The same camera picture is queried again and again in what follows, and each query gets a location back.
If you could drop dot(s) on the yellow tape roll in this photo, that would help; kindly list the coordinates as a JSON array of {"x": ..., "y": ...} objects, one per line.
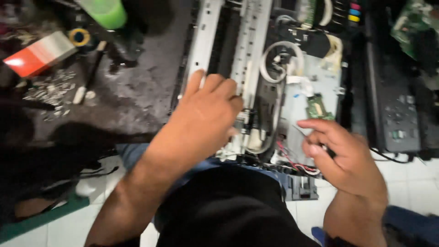
[{"x": 79, "y": 36}]

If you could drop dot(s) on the red and white box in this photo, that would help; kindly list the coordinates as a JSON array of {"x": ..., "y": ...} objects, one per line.
[{"x": 37, "y": 55}]

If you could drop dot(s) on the green plastic cup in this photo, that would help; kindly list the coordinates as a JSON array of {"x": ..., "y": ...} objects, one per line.
[{"x": 106, "y": 12}]

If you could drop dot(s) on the green mat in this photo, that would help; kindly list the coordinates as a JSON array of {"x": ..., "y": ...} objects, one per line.
[{"x": 41, "y": 218}]

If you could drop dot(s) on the pile of small screws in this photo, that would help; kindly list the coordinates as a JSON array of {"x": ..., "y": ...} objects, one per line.
[{"x": 51, "y": 92}]

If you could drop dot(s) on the dark grey work mat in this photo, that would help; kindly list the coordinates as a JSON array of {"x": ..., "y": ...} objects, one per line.
[{"x": 137, "y": 92}]

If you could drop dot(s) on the black cloth bag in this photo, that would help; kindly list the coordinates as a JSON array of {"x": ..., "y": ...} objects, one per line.
[{"x": 41, "y": 161}]

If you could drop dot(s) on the black printer cover panel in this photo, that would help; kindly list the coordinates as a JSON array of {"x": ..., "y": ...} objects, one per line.
[{"x": 394, "y": 103}]

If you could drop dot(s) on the printer chassis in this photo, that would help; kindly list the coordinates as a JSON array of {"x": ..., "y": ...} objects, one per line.
[{"x": 253, "y": 41}]

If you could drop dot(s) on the large green circuit board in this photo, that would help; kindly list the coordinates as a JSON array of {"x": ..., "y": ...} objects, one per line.
[{"x": 410, "y": 24}]

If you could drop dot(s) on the person's right hand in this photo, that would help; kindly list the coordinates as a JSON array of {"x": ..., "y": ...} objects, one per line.
[{"x": 353, "y": 164}]

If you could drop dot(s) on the coloured ink cartridge block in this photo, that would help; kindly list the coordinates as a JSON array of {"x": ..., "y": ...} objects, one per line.
[{"x": 354, "y": 13}]

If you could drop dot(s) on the small white plastic piece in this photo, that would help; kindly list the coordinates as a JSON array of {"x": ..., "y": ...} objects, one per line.
[{"x": 85, "y": 188}]

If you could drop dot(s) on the person's left hand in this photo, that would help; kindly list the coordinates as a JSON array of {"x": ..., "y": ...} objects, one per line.
[{"x": 202, "y": 120}]

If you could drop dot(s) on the small green circuit board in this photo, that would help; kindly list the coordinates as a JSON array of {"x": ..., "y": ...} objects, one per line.
[{"x": 317, "y": 108}]

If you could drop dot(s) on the person's black shirt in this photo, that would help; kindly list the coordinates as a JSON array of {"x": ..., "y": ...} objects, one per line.
[{"x": 226, "y": 209}]

